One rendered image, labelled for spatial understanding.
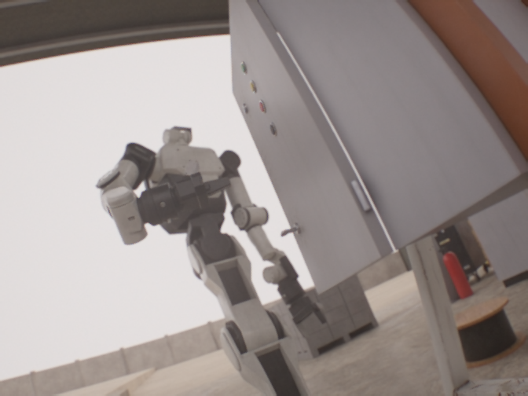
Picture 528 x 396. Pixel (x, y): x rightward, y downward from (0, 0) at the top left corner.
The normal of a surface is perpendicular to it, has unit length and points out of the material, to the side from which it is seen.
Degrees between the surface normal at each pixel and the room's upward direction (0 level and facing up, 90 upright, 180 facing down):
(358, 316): 90
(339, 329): 90
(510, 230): 90
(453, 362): 100
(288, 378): 81
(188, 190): 90
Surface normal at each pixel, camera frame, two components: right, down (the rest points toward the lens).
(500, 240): -0.76, 0.04
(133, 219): 0.25, 0.25
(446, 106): -0.91, 0.22
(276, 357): 0.22, -0.59
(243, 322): 0.12, -0.75
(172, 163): -0.16, -0.45
